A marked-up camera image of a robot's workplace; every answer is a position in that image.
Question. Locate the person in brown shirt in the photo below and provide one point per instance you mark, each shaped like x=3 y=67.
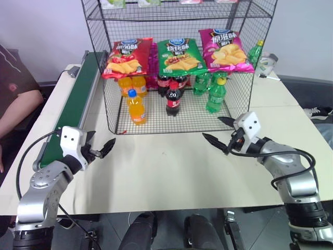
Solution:
x=13 y=78

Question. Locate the green conveyor belt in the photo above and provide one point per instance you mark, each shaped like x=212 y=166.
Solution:
x=75 y=104

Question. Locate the green snack pack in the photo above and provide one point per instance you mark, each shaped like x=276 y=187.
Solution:
x=149 y=2
x=113 y=2

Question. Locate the white marker pen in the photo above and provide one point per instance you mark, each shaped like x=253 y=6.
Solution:
x=270 y=77

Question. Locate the bare person forearm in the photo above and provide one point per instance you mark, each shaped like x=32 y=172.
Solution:
x=20 y=109

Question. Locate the cola bottle red cap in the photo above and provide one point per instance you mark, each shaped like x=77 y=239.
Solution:
x=173 y=101

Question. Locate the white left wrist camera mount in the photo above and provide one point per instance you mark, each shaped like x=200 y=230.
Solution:
x=71 y=140

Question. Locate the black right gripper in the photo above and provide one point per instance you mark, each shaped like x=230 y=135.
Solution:
x=238 y=143

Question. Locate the blue jeans leg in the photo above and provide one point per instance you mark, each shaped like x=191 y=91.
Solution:
x=327 y=135

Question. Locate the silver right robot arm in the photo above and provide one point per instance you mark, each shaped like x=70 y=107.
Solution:
x=294 y=172

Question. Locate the green soda bottle yellow cap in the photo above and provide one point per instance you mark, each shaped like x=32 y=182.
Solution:
x=216 y=97
x=255 y=53

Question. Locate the dark rounded shape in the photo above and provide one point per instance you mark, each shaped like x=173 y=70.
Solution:
x=201 y=233
x=139 y=231

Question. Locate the green chips bag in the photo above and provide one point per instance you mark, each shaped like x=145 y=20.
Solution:
x=180 y=57

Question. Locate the magenta chips bag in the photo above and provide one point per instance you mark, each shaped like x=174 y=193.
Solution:
x=226 y=50

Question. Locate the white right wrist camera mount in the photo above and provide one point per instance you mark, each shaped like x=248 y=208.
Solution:
x=248 y=125

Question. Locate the purple snack bag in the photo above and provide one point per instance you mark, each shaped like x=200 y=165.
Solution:
x=153 y=67

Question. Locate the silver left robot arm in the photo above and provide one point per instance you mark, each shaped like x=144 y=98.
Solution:
x=39 y=190

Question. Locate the pink snack pack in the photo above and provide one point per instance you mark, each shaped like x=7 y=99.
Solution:
x=226 y=0
x=191 y=1

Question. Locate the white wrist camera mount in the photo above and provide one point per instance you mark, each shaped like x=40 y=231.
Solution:
x=71 y=140
x=248 y=125

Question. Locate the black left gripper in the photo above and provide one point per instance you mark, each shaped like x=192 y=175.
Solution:
x=88 y=154

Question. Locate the orange soda bottle blue cap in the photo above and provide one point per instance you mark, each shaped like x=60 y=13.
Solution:
x=137 y=109

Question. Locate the black table leg bracket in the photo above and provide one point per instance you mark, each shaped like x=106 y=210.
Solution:
x=232 y=229

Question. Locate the black white sneaker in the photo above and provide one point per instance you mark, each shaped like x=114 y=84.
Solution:
x=318 y=112

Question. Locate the clear bottle blue yellow label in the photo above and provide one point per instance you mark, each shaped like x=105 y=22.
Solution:
x=266 y=63

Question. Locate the red chips bag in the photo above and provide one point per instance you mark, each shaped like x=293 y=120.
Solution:
x=127 y=58

